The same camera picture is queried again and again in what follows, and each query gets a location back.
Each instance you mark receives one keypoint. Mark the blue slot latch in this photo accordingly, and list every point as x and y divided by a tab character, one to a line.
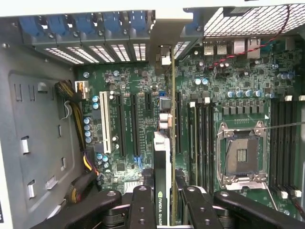
57	25
28	25
84	23
112	22
138	21

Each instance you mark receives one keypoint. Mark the white power connector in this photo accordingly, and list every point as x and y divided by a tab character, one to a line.
82	89

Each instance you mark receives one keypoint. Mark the CPU socket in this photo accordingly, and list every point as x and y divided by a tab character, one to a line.
241	155

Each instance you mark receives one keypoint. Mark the open black PC case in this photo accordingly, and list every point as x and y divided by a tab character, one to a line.
71	40

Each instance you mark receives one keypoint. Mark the white expansion slot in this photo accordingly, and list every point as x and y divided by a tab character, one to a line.
105	121

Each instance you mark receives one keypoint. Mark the blue expansion slot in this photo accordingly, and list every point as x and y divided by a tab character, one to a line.
162	93

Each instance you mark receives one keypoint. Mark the black RAM slot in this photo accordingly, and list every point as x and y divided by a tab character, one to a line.
200	143
280	143
211	143
287	143
205	143
273	143
294	143
191	119

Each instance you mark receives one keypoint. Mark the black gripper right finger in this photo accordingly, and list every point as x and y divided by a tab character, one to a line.
197	210

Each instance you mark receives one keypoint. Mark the silver chipset heatsink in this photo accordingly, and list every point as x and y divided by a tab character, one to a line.
133	186

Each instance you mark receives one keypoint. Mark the thin metal locking lever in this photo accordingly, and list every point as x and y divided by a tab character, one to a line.
271	198
286	125

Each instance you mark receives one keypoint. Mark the green motherboard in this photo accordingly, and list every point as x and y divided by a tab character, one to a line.
238	78

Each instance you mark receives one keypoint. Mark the metal socket cover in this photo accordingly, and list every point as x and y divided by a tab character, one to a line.
245	184

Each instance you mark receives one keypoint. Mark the long black expansion slot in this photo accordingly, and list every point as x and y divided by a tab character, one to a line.
135	124
178	124
121	124

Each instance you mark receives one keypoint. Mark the short black expansion slot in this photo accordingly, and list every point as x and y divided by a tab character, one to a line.
148	101

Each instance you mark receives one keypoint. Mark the perforated metal slot cover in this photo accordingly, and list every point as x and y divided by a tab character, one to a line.
139	51
64	56
181	48
83	53
120	52
102	53

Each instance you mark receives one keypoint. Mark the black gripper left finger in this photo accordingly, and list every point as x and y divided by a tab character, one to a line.
143	210

